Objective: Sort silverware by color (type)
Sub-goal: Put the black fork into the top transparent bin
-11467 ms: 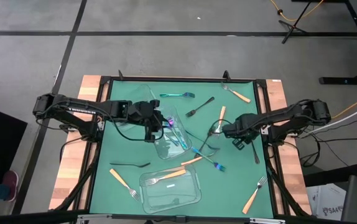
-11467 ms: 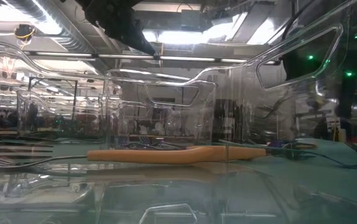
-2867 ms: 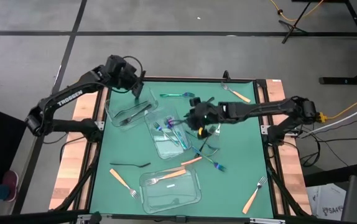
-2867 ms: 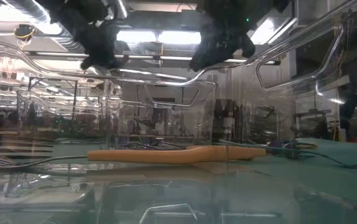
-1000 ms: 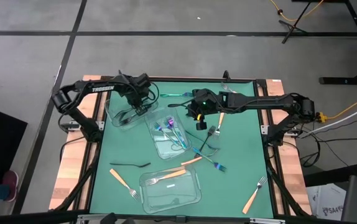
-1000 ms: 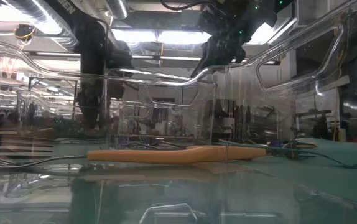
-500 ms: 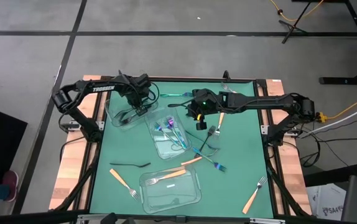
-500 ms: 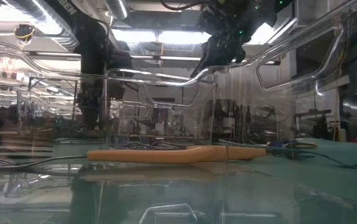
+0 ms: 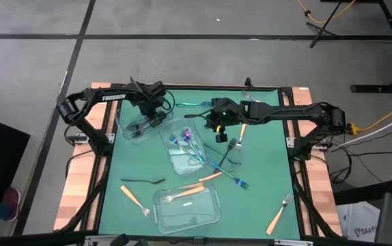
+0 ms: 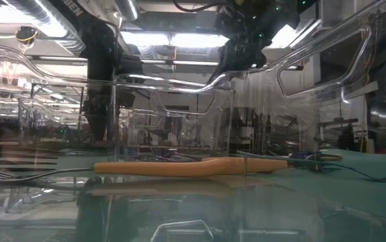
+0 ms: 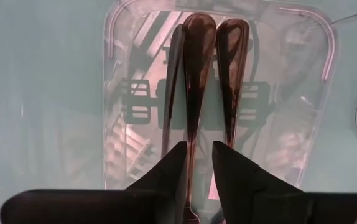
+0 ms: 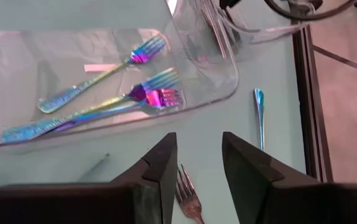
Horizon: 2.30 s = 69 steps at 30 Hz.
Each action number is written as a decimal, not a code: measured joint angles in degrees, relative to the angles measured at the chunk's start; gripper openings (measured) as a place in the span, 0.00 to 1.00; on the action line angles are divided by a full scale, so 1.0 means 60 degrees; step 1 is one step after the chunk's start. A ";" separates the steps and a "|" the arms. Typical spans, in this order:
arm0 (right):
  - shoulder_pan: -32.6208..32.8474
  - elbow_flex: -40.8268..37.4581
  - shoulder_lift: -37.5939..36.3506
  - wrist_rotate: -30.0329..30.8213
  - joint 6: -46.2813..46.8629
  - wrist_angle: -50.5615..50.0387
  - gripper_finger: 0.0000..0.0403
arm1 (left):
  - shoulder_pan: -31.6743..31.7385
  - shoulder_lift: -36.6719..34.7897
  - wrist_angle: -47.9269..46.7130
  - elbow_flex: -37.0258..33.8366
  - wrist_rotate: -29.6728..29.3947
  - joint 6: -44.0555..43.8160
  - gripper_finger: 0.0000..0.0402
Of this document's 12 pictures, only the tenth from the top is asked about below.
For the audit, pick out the clear plastic bin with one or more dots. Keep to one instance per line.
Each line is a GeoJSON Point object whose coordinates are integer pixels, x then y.
{"type": "Point", "coordinates": [129, 134]}
{"type": "Point", "coordinates": [38, 124]}
{"type": "Point", "coordinates": [253, 111]}

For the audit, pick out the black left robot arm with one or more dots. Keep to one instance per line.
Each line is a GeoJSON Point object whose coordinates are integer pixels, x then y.
{"type": "Point", "coordinates": [99, 67]}

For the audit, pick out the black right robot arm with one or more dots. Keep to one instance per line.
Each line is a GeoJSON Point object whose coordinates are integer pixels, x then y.
{"type": "Point", "coordinates": [280, 10]}

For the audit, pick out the ceiling light panel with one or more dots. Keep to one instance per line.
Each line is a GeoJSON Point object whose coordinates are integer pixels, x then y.
{"type": "Point", "coordinates": [179, 40]}

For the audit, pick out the white cylinder container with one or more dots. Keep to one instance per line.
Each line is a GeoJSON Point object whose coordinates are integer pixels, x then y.
{"type": "Point", "coordinates": [370, 147]}

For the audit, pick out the green table mat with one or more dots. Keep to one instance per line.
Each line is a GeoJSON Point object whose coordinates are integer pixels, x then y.
{"type": "Point", "coordinates": [364, 195]}

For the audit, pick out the small silver ventilation duct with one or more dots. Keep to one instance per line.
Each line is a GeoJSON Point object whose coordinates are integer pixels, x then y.
{"type": "Point", "coordinates": [125, 10]}

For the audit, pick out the large silver ventilation duct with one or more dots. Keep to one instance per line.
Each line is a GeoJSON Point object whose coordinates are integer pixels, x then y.
{"type": "Point", "coordinates": [68, 43]}

